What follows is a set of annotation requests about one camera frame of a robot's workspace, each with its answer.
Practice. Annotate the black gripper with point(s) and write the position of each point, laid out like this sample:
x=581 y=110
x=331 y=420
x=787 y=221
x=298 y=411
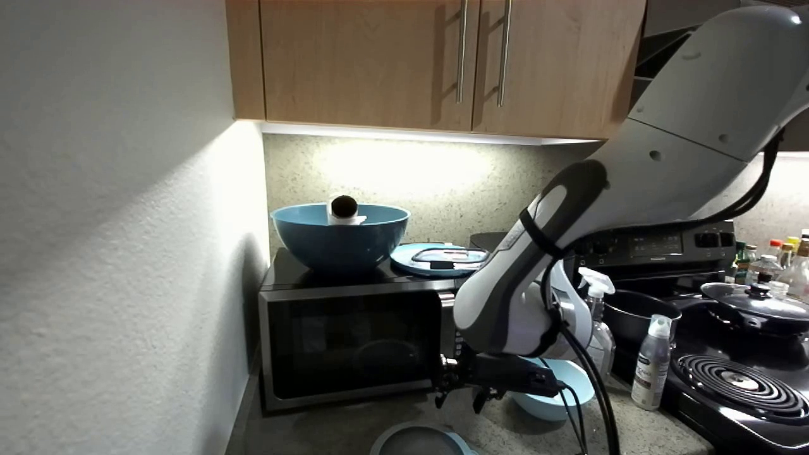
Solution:
x=506 y=375

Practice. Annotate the light blue plastic bowl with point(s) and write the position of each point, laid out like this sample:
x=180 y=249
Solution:
x=419 y=440

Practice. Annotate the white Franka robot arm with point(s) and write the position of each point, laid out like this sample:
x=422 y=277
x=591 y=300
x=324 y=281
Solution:
x=672 y=153

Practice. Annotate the clear rectangular container lid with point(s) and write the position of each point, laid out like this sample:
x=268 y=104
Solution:
x=443 y=255

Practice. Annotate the glass pot lid with knob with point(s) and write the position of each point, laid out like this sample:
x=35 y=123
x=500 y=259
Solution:
x=758 y=301

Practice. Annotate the silver black microwave oven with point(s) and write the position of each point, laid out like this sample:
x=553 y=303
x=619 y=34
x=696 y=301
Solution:
x=355 y=345

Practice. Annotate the white spray bottle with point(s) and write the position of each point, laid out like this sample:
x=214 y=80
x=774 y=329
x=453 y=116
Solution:
x=600 y=336

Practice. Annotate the light blue plate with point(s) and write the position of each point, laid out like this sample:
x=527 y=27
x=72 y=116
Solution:
x=400 y=259

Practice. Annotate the large blue mixing bowl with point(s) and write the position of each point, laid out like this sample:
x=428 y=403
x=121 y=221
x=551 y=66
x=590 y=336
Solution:
x=337 y=243

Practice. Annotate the black ball on white base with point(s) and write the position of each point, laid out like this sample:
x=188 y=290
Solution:
x=345 y=205

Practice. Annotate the black cooking pot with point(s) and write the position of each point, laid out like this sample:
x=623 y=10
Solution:
x=716 y=329

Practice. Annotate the under cabinet light strip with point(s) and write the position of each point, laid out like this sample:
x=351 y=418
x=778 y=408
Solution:
x=419 y=135

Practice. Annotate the black coil burner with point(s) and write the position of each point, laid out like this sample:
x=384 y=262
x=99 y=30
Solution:
x=740 y=382

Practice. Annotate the black electric stove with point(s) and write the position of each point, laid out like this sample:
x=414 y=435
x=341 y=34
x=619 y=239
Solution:
x=758 y=431

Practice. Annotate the green glass bottle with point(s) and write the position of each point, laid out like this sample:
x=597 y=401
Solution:
x=740 y=262

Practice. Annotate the red cap condiment bottle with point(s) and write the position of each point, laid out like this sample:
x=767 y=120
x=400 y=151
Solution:
x=774 y=254

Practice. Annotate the yellow condiment bottle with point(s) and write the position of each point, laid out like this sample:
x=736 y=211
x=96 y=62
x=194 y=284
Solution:
x=791 y=249

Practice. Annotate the wooden wall cabinet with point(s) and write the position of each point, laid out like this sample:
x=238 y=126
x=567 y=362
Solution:
x=355 y=58

